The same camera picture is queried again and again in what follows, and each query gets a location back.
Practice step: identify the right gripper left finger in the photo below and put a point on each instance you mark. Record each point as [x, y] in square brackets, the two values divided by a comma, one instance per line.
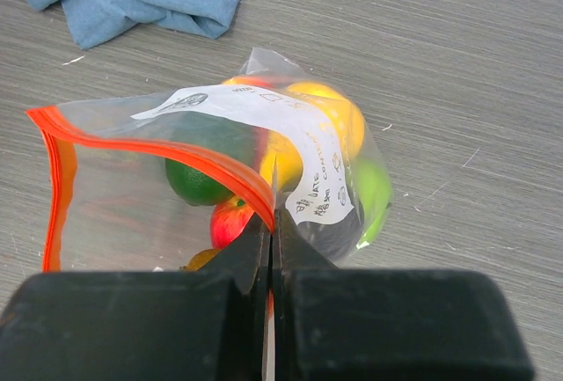
[208, 324]

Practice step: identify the red yellow mango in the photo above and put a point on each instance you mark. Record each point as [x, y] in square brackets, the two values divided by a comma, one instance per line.
[264, 81]

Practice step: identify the clear orange zip bag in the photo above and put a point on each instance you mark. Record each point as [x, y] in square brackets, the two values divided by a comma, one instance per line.
[134, 180]

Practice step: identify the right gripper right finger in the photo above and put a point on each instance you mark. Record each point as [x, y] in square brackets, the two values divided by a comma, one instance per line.
[333, 323]

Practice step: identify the red apple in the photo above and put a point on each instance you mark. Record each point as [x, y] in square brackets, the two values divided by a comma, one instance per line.
[228, 220]

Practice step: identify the yellow pear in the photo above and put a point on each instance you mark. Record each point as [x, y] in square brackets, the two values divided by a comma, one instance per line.
[315, 130]

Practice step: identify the green apple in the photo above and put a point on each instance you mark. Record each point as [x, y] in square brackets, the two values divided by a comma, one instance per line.
[373, 186]

